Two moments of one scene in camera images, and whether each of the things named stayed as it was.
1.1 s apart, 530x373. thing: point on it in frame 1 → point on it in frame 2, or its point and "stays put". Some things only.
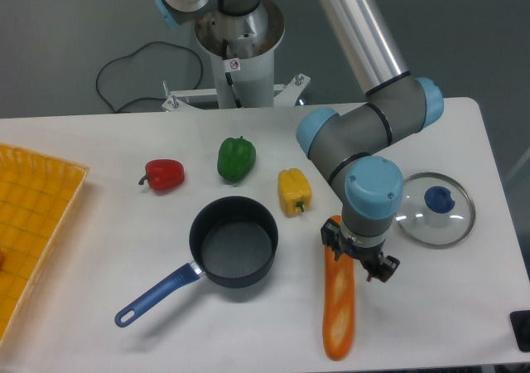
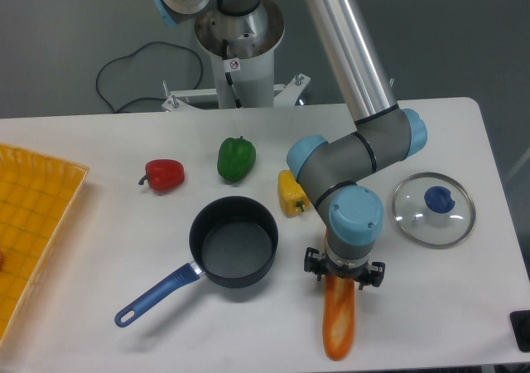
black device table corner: x=520 y=322 stays put
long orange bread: x=339 y=302 stays put
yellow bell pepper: x=295 y=191 stays put
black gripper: x=372 y=259 → x=344 y=271
